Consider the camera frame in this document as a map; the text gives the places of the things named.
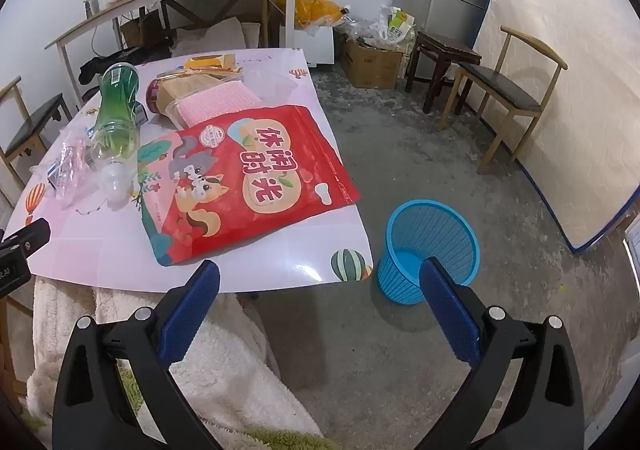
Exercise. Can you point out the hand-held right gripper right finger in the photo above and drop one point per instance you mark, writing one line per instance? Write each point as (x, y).
(450, 315)

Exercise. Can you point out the white cabinet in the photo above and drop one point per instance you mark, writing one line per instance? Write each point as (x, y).
(317, 44)

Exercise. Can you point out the yellow packet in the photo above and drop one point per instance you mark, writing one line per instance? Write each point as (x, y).
(205, 62)

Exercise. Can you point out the clear plastic wrapper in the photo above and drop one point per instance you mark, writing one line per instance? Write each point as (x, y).
(70, 164)

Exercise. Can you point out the cream mattress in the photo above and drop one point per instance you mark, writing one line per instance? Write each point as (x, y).
(575, 79)

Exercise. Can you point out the yellow plastic bag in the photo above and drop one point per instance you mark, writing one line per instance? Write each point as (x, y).
(310, 4)

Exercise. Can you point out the dark wooden bench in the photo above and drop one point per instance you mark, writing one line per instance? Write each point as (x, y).
(35, 119)

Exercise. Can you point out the red snack bag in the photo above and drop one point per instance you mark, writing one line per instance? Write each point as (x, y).
(250, 180)

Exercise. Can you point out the wooden chair with dark seat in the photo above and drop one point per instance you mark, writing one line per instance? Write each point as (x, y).
(505, 89)

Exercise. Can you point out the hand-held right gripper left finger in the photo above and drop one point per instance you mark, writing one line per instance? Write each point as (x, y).
(190, 315)

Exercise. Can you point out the blue plastic basket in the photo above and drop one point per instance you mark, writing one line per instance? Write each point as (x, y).
(435, 230)

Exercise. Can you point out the white pillow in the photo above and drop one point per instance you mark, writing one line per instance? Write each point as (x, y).
(210, 37)

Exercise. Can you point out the dark wooden stool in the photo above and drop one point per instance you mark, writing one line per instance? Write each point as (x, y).
(445, 47)

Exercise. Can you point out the red can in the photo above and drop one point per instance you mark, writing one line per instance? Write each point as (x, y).
(151, 97)

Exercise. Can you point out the white fleece robe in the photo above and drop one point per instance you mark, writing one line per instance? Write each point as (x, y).
(235, 380)

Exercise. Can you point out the cardboard box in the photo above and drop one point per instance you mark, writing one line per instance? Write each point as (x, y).
(370, 64)
(140, 32)

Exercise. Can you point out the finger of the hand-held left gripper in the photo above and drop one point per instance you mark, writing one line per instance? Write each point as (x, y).
(37, 235)

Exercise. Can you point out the green plastic bottle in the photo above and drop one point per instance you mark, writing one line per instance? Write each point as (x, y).
(116, 114)

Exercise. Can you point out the clear plastic bags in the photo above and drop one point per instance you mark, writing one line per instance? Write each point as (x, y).
(360, 32)

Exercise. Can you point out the pink sponge pack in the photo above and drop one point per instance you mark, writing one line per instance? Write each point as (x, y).
(215, 102)

